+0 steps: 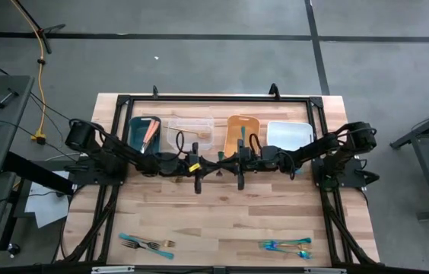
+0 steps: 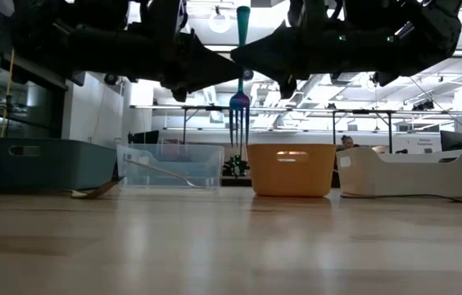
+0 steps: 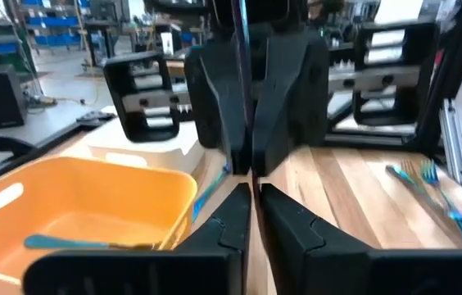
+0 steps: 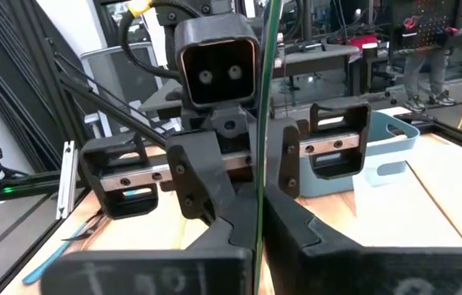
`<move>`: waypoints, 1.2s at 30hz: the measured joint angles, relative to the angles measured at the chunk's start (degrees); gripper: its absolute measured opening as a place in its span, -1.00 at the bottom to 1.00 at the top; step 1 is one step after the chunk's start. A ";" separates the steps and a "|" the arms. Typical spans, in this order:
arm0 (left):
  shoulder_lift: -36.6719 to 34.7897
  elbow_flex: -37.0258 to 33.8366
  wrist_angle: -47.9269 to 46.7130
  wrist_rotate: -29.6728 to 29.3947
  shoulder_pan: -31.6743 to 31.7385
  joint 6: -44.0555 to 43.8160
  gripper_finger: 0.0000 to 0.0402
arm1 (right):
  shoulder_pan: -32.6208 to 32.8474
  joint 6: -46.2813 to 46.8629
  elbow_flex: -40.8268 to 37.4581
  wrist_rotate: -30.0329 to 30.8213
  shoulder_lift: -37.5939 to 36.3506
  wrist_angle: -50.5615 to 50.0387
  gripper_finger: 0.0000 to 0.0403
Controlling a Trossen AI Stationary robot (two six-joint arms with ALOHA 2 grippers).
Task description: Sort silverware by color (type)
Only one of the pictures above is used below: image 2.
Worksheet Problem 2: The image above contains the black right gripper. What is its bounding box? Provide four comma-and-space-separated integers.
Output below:
230, 0, 383, 99

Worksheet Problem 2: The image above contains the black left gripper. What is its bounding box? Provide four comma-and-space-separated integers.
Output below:
132, 0, 243, 103

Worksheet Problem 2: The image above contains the iridescent blue fork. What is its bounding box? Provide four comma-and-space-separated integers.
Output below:
229, 6, 252, 148

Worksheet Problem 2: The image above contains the white round ceiling lamp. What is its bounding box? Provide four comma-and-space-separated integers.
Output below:
208, 6, 232, 34

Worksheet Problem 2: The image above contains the black monitor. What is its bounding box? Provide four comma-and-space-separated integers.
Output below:
127, 129, 161, 144
439, 129, 462, 152

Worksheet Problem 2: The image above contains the clear plastic bin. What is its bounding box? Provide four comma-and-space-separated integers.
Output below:
115, 143, 226, 192

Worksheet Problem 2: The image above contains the black device green light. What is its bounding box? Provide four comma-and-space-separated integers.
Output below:
222, 154, 248, 178

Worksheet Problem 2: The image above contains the person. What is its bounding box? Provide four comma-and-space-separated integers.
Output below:
339, 134, 357, 152

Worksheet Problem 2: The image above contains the orange plastic bin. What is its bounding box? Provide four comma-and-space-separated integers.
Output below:
246, 143, 337, 197

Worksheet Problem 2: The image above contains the white plastic bin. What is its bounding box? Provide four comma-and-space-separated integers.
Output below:
336, 147, 462, 200

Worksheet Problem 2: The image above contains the dark teal plastic bin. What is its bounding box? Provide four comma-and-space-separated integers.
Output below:
0, 137, 118, 192

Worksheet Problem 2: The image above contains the long black frame table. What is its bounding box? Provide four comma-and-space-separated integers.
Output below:
130, 104, 462, 155

